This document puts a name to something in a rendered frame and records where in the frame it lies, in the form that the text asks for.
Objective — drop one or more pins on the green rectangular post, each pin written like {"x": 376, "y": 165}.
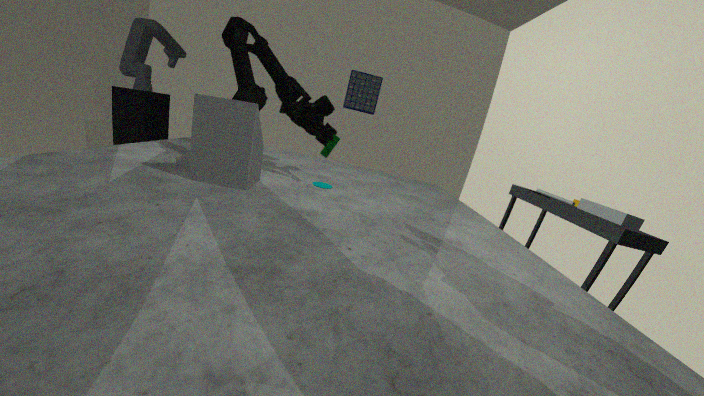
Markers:
{"x": 329, "y": 146}

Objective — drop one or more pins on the teal circle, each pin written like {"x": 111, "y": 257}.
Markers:
{"x": 322, "y": 185}

